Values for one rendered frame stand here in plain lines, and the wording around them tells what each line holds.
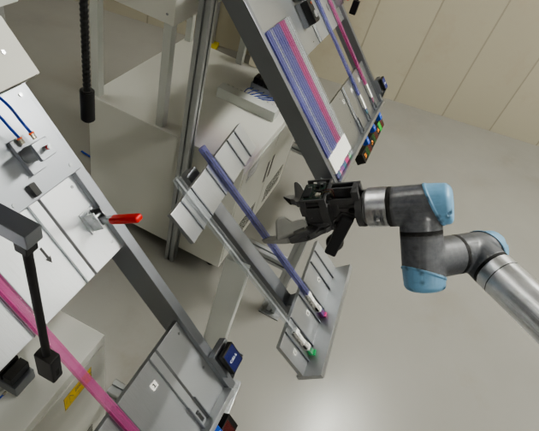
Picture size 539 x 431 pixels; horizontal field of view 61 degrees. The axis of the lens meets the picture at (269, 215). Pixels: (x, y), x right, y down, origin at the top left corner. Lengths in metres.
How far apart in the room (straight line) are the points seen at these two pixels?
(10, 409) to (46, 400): 0.06
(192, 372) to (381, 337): 1.32
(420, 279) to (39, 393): 0.79
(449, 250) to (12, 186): 0.69
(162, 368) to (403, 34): 3.12
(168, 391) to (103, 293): 1.12
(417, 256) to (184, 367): 0.47
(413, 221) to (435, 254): 0.07
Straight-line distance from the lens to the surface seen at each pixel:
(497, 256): 0.92
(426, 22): 3.63
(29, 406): 1.10
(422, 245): 0.84
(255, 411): 1.80
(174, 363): 0.90
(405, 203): 0.84
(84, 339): 1.16
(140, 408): 0.86
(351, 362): 2.01
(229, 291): 1.14
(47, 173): 0.70
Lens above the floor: 1.63
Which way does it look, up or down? 43 degrees down
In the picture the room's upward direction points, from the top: 19 degrees clockwise
